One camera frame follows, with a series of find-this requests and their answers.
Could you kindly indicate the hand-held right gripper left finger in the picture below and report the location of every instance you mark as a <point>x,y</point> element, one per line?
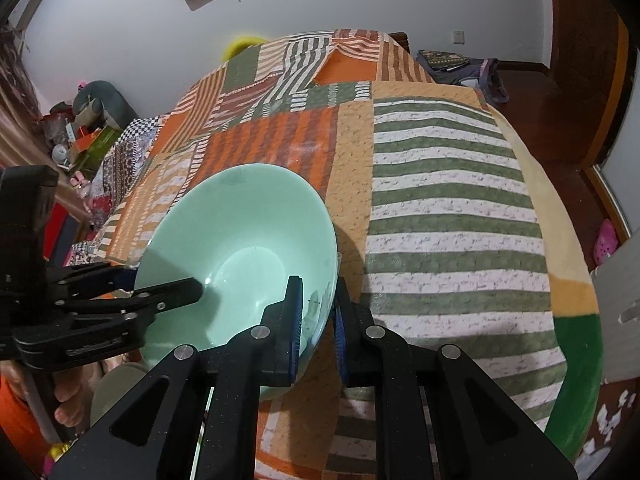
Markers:
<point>296,320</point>

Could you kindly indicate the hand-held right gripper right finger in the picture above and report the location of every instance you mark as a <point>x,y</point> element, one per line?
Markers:
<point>341,342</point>

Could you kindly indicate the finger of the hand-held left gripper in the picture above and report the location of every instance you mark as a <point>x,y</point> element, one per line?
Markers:
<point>122,276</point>
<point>175,292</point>

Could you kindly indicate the green bowl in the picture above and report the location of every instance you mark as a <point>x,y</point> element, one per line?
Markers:
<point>240,220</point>

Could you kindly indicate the person's left hand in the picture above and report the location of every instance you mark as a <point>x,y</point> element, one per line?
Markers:
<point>75,395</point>

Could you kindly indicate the red box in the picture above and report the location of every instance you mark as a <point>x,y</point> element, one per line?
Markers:
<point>60,232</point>

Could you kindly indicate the brown striped curtain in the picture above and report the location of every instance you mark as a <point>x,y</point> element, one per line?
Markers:
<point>20,125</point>

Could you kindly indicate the green box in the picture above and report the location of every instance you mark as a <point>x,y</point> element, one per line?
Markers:
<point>97,147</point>

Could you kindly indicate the checkered patterned quilt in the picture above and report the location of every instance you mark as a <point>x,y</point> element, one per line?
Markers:
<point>125,155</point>

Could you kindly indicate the striped patchwork blanket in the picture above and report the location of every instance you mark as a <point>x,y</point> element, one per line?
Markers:
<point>450,210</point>

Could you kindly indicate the yellow round object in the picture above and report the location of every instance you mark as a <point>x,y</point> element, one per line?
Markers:
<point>240,46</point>

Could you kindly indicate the pink shoe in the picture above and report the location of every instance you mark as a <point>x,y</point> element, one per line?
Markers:
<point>605,242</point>

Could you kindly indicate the purple bag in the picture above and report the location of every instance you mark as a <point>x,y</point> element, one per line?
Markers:
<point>482,82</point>

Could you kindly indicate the dark patterned book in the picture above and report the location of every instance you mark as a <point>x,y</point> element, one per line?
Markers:
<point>442,60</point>

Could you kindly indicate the white wall socket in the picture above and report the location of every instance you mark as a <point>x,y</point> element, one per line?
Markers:
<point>458,36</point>

